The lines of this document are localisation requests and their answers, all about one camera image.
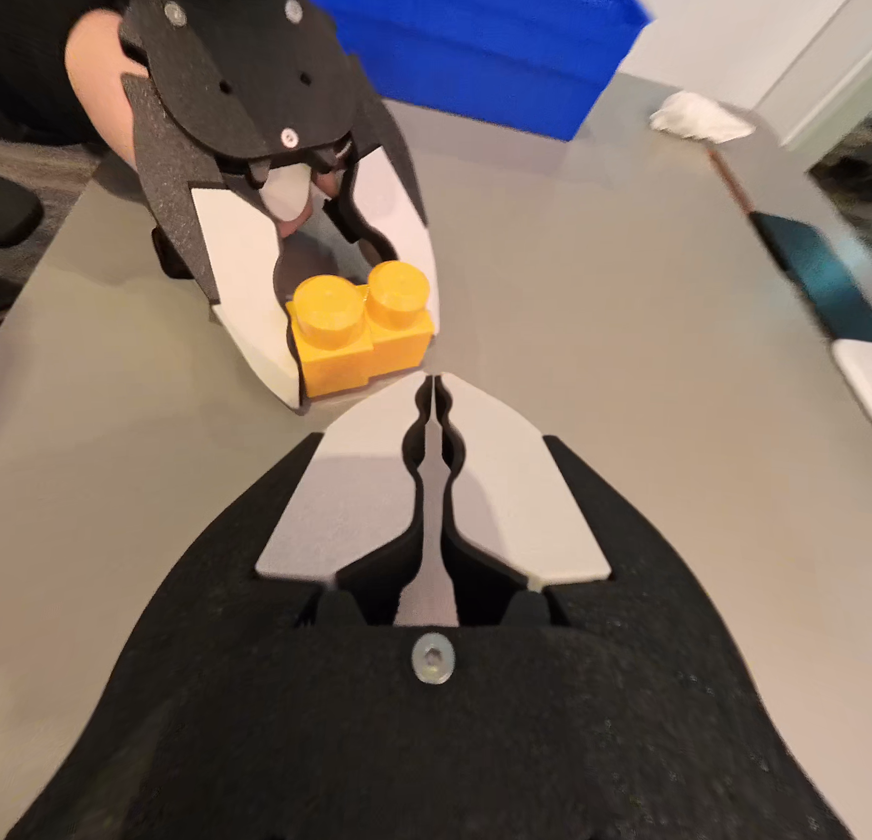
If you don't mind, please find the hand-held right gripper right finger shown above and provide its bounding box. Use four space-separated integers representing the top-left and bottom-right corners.
436 372 613 594

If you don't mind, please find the white flat object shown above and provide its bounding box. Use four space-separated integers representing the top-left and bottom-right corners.
830 338 872 421

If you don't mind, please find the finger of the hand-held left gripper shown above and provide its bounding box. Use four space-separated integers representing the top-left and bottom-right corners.
325 139 441 326
188 179 306 413

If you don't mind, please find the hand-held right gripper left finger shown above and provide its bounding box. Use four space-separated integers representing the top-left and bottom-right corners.
255 373 437 582

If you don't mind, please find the white cloth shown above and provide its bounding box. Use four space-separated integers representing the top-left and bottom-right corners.
649 89 756 147

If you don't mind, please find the dark tablet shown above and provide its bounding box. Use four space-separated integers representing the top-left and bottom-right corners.
748 209 872 345

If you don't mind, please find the yellow mega block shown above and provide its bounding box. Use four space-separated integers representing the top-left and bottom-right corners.
287 260 437 402

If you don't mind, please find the person's left hand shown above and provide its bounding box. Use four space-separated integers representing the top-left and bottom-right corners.
64 9 154 173

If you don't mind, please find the blue storage bin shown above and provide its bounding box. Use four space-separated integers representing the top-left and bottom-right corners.
280 0 654 143

